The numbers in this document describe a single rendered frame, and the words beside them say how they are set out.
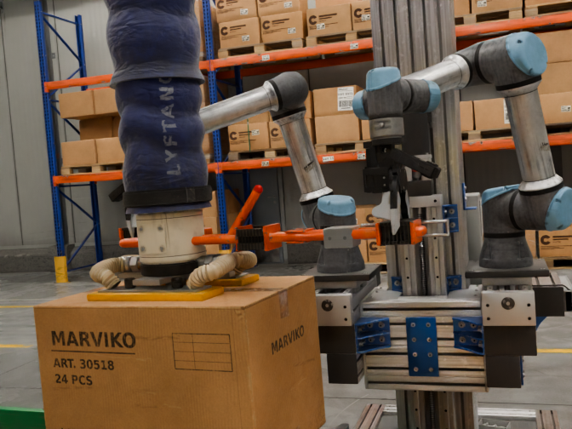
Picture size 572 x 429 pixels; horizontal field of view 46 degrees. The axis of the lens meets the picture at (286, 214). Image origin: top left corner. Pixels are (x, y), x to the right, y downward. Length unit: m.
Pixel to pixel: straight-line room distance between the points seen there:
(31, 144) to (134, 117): 11.03
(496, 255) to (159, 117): 1.01
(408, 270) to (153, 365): 0.90
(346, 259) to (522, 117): 0.65
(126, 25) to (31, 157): 11.03
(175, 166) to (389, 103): 0.53
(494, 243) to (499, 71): 0.49
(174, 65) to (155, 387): 0.76
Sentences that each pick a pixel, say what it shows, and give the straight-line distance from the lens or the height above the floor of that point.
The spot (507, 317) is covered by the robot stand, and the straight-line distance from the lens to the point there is 1.90.
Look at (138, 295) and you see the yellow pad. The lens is 1.66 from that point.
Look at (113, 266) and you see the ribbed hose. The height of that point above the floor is 1.14.
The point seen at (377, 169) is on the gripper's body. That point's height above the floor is 1.34.
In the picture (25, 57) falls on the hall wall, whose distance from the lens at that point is 12.84.
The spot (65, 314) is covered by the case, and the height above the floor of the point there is 1.05.
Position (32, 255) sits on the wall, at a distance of 12.63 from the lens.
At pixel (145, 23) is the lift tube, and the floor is 1.73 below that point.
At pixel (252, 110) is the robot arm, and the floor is 1.55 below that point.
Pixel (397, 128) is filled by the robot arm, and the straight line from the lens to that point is 1.48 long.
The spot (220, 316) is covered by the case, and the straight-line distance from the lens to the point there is 1.48.
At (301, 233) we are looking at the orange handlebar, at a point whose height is 1.21.
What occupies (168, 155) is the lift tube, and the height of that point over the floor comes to 1.41.
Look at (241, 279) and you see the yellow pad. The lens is 1.73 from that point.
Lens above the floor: 1.34
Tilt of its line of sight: 3 degrees down
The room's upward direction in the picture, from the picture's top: 4 degrees counter-clockwise
